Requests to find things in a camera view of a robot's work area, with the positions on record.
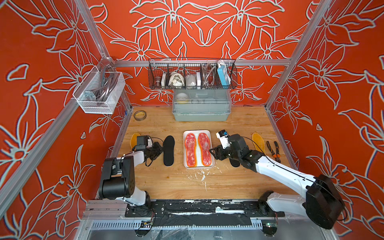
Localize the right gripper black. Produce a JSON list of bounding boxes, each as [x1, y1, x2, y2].
[[207, 144, 242, 162]]

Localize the black insole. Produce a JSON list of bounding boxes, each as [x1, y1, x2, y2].
[[163, 136, 175, 167], [230, 159, 241, 168]]

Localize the yellow insole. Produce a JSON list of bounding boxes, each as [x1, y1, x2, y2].
[[130, 133, 141, 149], [252, 133, 265, 153], [186, 144, 197, 168]]

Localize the red insole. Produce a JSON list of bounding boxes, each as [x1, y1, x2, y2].
[[198, 133, 212, 167], [185, 133, 197, 168]]

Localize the white storage tray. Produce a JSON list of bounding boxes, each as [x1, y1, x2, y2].
[[183, 130, 215, 169]]

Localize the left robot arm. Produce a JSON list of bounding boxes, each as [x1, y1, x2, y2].
[[99, 136, 163, 208]]

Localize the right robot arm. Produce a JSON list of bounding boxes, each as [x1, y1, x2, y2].
[[210, 130, 345, 230]]

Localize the grey lidded storage bin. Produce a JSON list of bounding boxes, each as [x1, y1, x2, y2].
[[172, 89, 232, 122]]

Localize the blue box in basket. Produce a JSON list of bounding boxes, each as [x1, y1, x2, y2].
[[217, 60, 231, 87]]

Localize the tape roll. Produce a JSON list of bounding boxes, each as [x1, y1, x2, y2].
[[134, 110, 147, 121]]

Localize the white cloth in basket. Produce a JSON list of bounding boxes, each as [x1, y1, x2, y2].
[[168, 71, 185, 87]]

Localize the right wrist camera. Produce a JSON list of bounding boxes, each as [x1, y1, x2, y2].
[[216, 130, 231, 149]]

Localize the orange handled pliers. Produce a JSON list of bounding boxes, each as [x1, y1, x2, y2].
[[267, 141, 281, 163]]

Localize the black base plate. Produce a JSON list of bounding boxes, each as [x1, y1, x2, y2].
[[125, 200, 285, 218]]

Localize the clear plastic wall basket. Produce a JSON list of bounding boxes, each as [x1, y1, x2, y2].
[[73, 67, 125, 115]]

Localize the black wire wall basket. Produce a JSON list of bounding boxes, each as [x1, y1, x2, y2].
[[148, 58, 239, 90]]

